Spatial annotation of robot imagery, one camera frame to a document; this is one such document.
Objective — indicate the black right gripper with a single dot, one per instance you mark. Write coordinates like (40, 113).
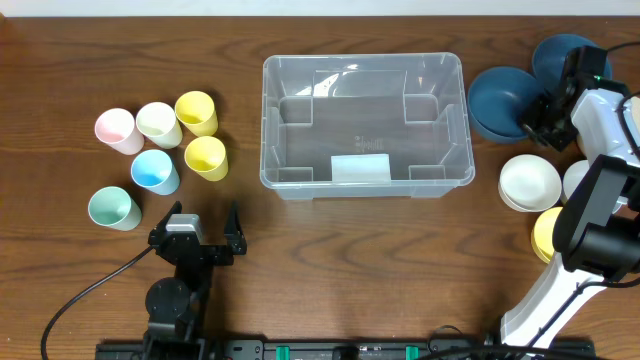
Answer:
(553, 126)

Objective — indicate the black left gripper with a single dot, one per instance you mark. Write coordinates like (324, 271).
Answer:
(206, 251)

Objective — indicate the dark blue bowl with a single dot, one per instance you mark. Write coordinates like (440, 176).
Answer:
(497, 98)
(549, 58)

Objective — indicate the light grey small bowl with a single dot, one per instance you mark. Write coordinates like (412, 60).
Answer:
(572, 178)

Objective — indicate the white small bowl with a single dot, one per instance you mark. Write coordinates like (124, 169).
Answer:
(529, 183)

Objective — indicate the yellow small bowl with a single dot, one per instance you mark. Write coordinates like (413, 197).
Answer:
(542, 234)

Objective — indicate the clear plastic storage bin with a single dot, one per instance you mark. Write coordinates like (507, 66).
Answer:
(367, 125)

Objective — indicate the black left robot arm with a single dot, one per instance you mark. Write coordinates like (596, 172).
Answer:
(177, 305)

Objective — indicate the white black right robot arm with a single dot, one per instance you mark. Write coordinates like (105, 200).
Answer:
(594, 249)

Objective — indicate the near yellow plastic cup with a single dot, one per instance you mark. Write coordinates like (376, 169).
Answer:
(207, 156)

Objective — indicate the yellow plastic cup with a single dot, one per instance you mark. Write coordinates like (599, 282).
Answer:
(197, 111)
(207, 156)

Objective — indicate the light blue plastic cup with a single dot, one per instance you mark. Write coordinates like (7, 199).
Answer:
(154, 170)

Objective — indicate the mint green plastic cup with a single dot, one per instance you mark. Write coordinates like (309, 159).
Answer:
(114, 208)

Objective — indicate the cream white plastic cup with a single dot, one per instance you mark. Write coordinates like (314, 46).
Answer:
(157, 121)

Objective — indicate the far yellow plastic cup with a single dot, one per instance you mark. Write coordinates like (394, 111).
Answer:
(197, 111)

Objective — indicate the pink plastic cup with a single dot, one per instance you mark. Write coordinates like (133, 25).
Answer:
(116, 128)

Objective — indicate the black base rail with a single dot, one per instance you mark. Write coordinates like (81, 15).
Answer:
(259, 350)

